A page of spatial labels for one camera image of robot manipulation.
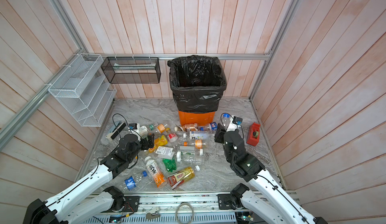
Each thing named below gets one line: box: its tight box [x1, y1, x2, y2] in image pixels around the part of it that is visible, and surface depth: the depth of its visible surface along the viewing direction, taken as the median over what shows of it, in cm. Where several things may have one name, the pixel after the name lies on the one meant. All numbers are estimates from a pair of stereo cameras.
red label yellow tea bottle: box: [167, 164, 201, 190], surface depth 78 cm
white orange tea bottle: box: [144, 155, 168, 189], surface depth 81 cm
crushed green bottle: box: [162, 158, 177, 173], surface depth 85 cm
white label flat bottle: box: [155, 145, 175, 160], surface depth 85 cm
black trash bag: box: [167, 54, 228, 114], surface depth 87 cm
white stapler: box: [105, 122, 127, 142], surface depth 100 cm
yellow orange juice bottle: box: [148, 135, 168, 154], surface depth 92 cm
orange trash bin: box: [177, 109, 216, 127], surface depth 100 cm
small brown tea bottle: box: [173, 123, 200, 132], surface depth 100 cm
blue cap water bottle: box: [221, 113, 231, 130], surface depth 71 cm
